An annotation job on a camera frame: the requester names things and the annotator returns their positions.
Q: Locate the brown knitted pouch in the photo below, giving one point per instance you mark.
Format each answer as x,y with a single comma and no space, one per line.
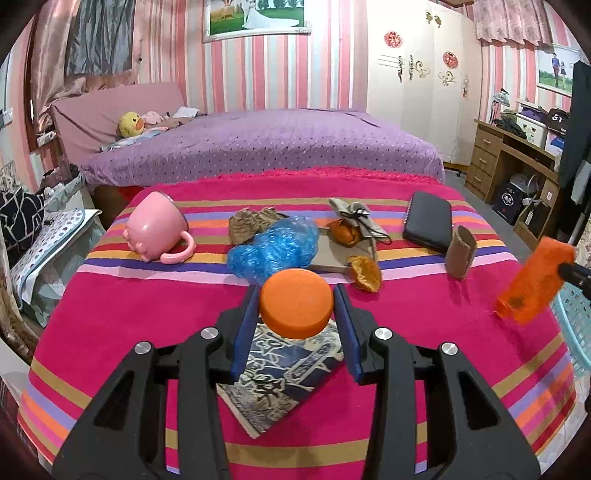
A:
247,224

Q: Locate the desk lamp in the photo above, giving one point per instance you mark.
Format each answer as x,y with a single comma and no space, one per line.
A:
501,98

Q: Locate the black hanging garment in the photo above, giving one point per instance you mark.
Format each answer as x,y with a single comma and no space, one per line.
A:
577,120

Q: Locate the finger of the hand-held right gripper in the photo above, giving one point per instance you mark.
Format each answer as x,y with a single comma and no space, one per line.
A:
577,273

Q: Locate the black notebook case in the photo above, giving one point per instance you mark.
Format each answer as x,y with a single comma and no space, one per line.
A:
429,221

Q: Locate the purple dotted bedspread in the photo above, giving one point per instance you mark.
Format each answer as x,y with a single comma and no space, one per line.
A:
277,143

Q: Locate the black box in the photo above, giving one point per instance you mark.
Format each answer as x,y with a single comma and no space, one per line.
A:
508,199

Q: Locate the framed wall poster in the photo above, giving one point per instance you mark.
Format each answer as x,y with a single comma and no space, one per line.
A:
256,18

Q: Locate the orange round lid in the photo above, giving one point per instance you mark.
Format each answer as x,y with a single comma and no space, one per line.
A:
295,300

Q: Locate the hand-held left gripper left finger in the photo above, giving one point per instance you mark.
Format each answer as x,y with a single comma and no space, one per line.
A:
244,332

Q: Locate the pink curtain valance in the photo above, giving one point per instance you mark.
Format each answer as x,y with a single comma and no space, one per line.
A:
512,21

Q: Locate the white fan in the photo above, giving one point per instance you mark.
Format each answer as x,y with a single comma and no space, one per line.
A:
524,181

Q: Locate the pink satin curtain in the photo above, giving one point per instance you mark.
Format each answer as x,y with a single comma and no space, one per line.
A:
51,60

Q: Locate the black white patterned cushion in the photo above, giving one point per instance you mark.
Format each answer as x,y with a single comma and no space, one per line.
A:
18,217

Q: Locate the blue patterned book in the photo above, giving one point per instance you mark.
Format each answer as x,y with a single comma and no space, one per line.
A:
277,378

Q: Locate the white folded cloth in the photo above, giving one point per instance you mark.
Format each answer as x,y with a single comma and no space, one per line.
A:
187,111

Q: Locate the brown phone case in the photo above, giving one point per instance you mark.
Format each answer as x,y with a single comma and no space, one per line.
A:
459,254

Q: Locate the orange fuzzy sponge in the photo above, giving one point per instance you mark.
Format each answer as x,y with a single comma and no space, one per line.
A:
531,281

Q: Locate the brown cardboard piece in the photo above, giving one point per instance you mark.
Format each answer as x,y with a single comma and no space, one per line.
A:
330,256

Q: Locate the pink striped blanket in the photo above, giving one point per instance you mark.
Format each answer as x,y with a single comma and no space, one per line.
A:
138,323

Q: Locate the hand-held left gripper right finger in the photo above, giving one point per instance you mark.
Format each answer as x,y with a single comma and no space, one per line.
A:
346,332

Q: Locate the yellow duck plush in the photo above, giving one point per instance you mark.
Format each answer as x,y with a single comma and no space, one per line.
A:
131,124

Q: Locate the white dotted cloth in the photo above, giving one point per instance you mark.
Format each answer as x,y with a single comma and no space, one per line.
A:
51,244

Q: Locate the white wardrobe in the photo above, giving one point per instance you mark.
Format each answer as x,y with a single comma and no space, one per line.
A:
420,101

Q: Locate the pink mug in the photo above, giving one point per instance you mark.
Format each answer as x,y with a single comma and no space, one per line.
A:
152,226

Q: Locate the pink covered headboard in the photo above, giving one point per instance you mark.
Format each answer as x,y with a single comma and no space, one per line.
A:
92,115

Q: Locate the grey hanging cloth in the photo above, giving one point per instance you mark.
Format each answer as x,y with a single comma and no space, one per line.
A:
99,37

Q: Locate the white storage box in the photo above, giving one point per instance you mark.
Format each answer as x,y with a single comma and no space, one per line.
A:
531,127

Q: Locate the small wall poster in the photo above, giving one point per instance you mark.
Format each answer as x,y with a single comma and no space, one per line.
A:
554,69

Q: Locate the wooden desk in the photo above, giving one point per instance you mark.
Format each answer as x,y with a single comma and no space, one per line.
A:
487,152

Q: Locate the light blue cloth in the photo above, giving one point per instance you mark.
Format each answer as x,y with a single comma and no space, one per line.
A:
124,141

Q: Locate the blue plastic bag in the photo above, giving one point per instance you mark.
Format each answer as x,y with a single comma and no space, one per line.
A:
277,247

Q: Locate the pink plush toy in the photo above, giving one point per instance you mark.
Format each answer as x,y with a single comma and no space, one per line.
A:
153,117

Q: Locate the light blue plastic basket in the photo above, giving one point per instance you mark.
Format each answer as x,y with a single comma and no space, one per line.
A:
575,318

